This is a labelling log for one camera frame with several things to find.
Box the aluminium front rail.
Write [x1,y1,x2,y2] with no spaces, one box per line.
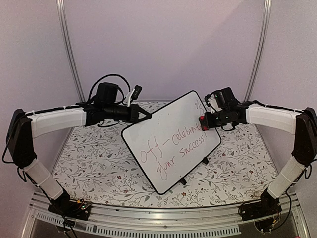
[22,192,310,238]

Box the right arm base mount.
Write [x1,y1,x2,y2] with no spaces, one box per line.
[238,190,282,221]

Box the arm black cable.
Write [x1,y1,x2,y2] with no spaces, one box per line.
[88,74,132,105]
[302,163,313,180]

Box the white dry-erase whiteboard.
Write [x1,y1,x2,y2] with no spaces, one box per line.
[121,90,221,195]

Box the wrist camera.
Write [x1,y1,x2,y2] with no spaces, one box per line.
[204,93,221,113]
[123,85,143,107]

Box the aluminium frame post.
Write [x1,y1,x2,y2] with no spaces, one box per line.
[243,0,272,101]
[56,0,85,102]

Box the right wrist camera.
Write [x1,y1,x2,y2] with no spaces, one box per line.
[204,93,221,113]

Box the left aluminium frame post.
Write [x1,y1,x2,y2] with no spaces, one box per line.
[56,0,85,102]

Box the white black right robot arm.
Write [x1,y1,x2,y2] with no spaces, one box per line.
[199,87,317,216]

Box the right aluminium frame post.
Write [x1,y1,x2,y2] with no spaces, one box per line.
[243,0,272,101]

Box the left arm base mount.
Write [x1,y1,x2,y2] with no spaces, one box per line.
[48,191,92,221]

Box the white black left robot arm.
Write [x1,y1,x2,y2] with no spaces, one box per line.
[4,82,151,215]

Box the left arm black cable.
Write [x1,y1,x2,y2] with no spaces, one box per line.
[88,74,132,105]

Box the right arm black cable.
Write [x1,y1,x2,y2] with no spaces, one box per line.
[302,163,313,180]

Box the floral patterned table mat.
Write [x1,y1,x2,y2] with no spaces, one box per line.
[53,123,277,208]

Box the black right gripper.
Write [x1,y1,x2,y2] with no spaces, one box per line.
[203,109,230,128]

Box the red black whiteboard eraser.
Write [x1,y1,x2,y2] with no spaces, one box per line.
[199,116,209,131]

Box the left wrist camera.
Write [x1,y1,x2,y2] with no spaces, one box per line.
[123,85,143,107]

